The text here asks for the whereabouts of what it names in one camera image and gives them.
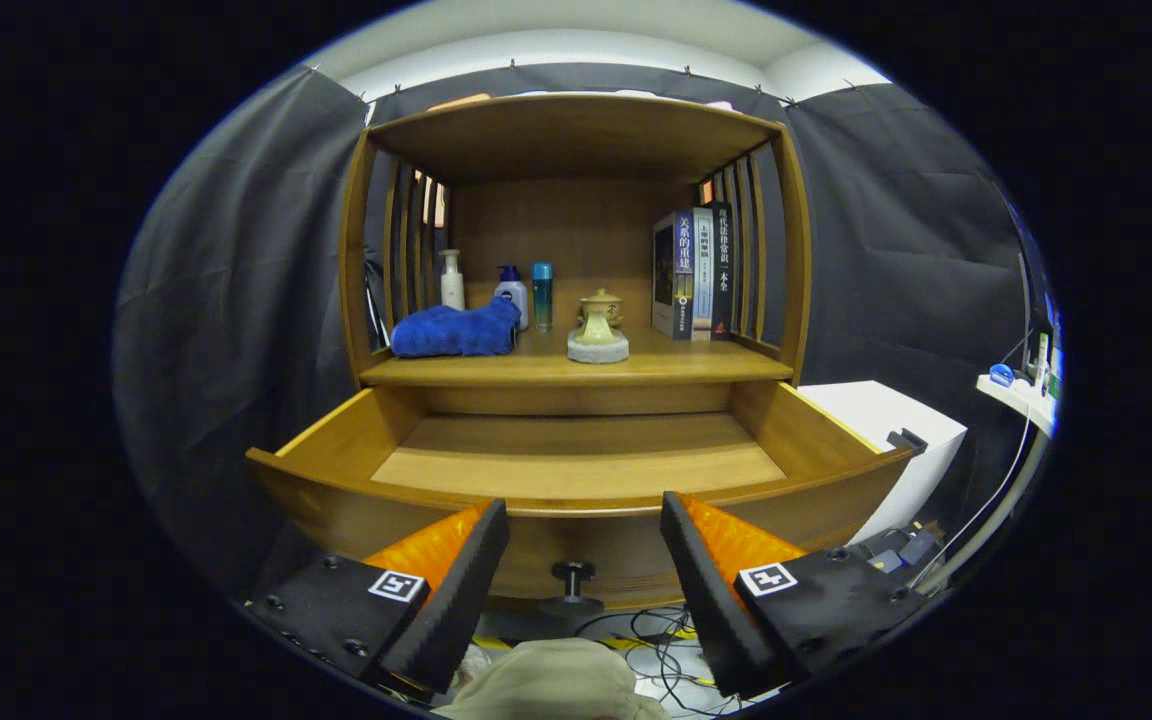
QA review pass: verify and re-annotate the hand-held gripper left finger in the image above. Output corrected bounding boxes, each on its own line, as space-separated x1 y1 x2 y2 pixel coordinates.
246 499 512 698

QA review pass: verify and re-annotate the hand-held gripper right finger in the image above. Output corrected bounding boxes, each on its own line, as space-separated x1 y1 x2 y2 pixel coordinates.
660 491 929 699

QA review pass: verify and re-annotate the wooden drawer with black knob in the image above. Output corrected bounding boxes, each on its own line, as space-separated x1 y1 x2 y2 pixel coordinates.
246 380 915 619

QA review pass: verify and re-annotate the pale green soap bar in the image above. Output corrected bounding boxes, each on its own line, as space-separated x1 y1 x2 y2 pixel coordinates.
576 308 622 346

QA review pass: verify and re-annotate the wooden cabinet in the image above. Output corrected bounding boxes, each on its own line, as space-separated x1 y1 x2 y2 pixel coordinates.
246 92 915 613

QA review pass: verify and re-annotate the white box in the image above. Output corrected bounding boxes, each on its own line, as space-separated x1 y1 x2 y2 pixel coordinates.
798 380 968 546

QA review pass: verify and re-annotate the blue towel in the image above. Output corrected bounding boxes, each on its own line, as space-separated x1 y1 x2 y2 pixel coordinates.
390 297 523 359

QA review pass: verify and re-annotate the white pump bottle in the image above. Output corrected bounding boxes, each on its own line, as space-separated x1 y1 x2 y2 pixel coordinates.
439 249 466 312

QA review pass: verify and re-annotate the white bottle with blue cap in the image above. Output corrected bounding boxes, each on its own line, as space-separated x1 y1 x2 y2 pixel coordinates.
494 265 530 331

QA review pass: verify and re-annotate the beige lidded tea cup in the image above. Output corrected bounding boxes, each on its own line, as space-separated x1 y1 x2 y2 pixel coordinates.
579 289 625 331

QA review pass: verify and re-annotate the light blue book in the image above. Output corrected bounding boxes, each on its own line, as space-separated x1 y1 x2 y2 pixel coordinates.
692 207 716 342

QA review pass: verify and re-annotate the black book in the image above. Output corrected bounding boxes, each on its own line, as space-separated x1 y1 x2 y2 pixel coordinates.
709 201 736 339

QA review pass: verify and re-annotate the dark blue book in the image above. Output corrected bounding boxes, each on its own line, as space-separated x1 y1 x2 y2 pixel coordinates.
652 210 697 341

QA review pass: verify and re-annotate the white side desk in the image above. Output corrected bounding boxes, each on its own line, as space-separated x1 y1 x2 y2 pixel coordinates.
976 370 1057 439

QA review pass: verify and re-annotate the black backdrop cloth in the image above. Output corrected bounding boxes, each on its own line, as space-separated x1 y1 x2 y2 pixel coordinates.
114 62 1037 601

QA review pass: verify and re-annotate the tangle of black cables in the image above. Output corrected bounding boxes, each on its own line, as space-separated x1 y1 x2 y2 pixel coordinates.
576 605 737 717

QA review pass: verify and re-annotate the white cable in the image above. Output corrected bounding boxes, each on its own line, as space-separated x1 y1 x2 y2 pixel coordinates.
911 412 1034 591

